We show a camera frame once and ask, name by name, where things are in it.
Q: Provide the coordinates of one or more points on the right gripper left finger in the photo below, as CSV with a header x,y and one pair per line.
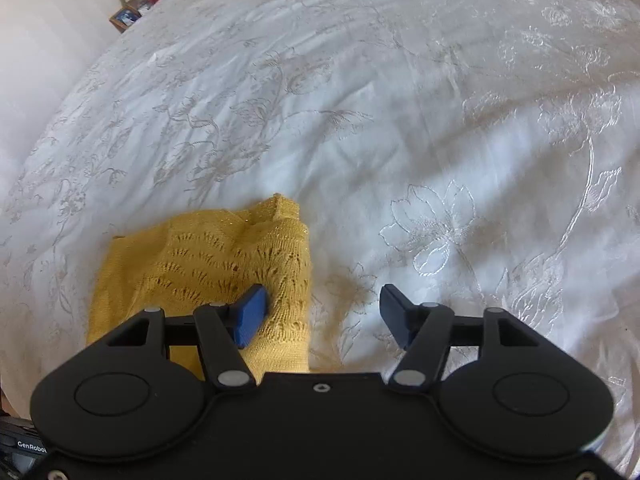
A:
x,y
223,331

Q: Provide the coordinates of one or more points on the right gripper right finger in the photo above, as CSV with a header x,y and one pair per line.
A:
x,y
423,331

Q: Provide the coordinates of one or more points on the yellow knit sweater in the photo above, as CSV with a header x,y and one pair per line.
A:
x,y
212,257

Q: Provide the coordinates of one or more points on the white embroidered bedspread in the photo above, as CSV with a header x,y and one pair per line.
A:
x,y
477,153

